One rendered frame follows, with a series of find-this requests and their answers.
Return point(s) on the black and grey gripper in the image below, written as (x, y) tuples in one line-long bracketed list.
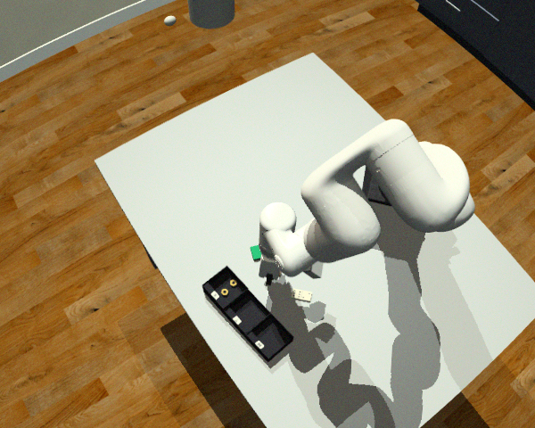
[(268, 266)]

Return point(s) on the white domino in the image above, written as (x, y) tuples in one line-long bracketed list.
[(301, 295)]

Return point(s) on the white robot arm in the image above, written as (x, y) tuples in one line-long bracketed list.
[(345, 223)]

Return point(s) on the green rectangular block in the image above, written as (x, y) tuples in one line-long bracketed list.
[(256, 254)]

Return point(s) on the black three-compartment bin rack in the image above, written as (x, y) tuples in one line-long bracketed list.
[(265, 333)]

